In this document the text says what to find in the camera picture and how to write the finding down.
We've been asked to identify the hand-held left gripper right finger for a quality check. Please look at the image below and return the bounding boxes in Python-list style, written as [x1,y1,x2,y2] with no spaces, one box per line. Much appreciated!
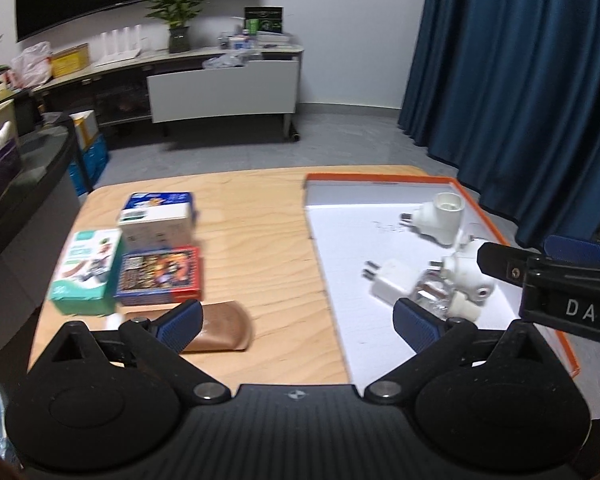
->
[364,297,548,406]

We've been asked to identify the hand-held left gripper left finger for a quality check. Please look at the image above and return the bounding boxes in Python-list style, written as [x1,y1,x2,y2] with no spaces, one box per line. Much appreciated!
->
[50,299,231,406]

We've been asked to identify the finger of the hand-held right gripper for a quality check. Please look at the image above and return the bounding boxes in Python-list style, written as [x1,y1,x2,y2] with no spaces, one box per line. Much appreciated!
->
[476,241,531,288]
[544,234,600,268]

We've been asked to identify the brown leather pouch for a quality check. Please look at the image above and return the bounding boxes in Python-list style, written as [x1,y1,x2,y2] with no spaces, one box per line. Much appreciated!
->
[122,300,254,354]

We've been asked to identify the white cube wall charger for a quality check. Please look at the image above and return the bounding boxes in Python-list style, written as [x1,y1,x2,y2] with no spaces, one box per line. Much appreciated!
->
[362,258,421,303]

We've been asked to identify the clear plastic bag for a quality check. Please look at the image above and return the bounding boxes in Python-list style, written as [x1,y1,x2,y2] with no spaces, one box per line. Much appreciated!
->
[414,272,481,323]

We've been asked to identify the red and blue card box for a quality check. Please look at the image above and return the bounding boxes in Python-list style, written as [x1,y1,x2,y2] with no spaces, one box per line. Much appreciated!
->
[114,246,202,307]

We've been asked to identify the large white plug-in device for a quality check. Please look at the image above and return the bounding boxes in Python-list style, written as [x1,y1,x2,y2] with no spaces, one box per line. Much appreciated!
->
[399,191,466,247]

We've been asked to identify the white box with green label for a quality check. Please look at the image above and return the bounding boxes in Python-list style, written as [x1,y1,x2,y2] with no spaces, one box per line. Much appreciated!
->
[117,195,197,251]

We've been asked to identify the orange and white box lid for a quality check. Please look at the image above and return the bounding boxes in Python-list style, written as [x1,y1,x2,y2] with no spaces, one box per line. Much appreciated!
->
[302,172,581,386]

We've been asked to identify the teal bandage box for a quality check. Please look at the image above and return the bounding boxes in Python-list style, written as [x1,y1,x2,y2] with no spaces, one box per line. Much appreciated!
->
[48,228,125,317]

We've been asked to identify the blue tissue pack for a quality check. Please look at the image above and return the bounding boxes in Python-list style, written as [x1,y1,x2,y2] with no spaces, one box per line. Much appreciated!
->
[125,191,193,209]

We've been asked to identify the blue curtain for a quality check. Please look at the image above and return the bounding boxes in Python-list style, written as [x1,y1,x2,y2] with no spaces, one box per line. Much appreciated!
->
[397,0,600,261]

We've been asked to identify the blue plastic packages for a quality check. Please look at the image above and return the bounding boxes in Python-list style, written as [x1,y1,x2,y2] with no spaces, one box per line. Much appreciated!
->
[69,132,112,196]

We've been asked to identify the white cardboard box yellow tape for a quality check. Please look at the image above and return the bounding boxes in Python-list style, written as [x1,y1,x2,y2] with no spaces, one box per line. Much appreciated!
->
[70,109,101,151]

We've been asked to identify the white cabinet panel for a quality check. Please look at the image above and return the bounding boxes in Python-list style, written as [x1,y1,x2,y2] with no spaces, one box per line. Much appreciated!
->
[146,59,300,125]

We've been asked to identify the purple woven basket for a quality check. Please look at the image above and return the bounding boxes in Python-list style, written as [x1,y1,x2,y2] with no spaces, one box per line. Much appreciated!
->
[0,137,23,213]

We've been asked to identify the clear plastic packaging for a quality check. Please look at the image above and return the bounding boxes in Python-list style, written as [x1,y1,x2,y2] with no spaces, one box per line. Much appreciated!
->
[202,52,246,70]

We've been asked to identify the long television cabinet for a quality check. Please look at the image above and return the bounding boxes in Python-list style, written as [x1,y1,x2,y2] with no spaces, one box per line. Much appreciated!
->
[30,35,306,141]

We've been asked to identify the bamboo plant in dark pot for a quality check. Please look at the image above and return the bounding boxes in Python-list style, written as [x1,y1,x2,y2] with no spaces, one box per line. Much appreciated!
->
[145,0,221,55]

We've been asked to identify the white router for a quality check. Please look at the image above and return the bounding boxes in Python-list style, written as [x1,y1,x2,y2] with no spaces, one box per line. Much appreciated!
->
[95,25,143,66]

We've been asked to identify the white plastic bag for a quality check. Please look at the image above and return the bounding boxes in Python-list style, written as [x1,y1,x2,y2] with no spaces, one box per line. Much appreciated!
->
[11,41,53,88]

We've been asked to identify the black and green box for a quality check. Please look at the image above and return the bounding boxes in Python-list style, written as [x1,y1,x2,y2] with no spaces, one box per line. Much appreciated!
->
[243,6,285,35]

